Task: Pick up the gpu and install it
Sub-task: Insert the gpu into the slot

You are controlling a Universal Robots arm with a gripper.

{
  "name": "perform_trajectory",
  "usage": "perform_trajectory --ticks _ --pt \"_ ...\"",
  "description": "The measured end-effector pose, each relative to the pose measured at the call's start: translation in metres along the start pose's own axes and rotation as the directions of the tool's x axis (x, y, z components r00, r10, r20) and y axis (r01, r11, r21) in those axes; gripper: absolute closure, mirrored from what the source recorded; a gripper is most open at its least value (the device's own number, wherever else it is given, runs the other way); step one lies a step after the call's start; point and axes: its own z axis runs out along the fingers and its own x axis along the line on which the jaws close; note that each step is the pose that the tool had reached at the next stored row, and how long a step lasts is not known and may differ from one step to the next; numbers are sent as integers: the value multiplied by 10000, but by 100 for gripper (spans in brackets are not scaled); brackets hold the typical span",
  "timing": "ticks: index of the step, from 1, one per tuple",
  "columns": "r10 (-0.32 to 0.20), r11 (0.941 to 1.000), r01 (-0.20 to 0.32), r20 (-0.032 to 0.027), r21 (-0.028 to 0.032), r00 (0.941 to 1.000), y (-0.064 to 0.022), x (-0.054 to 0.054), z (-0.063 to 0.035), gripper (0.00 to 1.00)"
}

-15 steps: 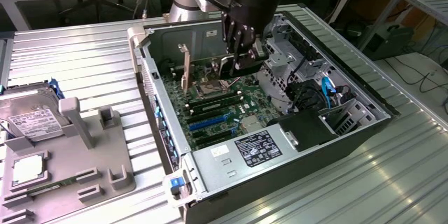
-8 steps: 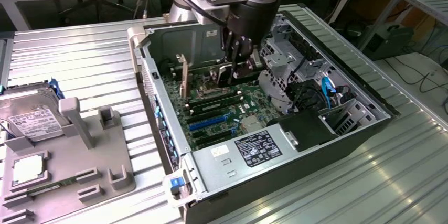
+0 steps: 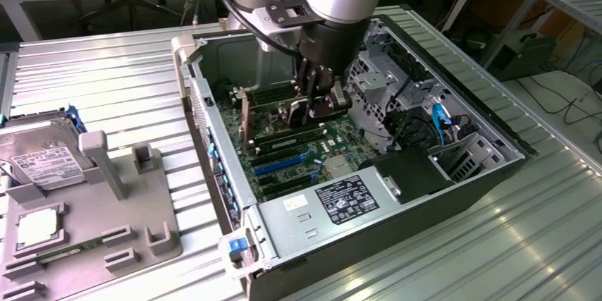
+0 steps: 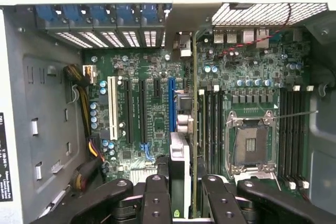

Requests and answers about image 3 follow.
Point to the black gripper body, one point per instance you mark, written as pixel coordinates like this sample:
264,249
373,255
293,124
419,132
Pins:
333,43

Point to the RAM memory stick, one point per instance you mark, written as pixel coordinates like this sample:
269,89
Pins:
247,117

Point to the green motherboard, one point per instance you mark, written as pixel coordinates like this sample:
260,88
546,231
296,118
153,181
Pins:
328,139

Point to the silver metal drive cage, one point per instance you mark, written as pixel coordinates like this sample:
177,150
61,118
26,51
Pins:
376,82

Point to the installed black RAM stick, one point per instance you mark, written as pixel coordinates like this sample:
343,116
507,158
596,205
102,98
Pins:
291,140

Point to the black expansion slot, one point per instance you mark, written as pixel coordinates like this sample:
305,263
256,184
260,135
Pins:
275,157
287,182

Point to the blue expansion slot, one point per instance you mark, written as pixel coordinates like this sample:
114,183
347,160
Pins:
277,166

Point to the black plastic air shroud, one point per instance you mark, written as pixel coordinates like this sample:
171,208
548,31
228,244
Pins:
408,174

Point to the silver power supply unit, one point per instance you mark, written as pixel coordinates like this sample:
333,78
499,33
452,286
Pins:
291,230

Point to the black open PC case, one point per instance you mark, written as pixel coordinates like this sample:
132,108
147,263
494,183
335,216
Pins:
470,188

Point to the black box device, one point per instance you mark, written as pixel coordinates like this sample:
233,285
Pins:
526,54

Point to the blue case latch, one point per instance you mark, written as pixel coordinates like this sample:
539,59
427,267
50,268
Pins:
236,246

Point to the grey parts rack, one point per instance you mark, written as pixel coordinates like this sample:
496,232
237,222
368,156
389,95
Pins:
93,216

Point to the silver hard disk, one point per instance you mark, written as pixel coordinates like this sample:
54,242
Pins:
37,146

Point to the green RAM stick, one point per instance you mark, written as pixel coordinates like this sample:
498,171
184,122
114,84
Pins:
70,251

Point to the silver CPU chip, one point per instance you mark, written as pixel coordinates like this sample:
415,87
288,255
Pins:
40,227

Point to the wrist camera with grey mount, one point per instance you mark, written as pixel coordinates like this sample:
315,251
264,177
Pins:
287,12

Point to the blue disk bracket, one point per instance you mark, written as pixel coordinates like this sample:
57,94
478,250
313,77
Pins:
74,117

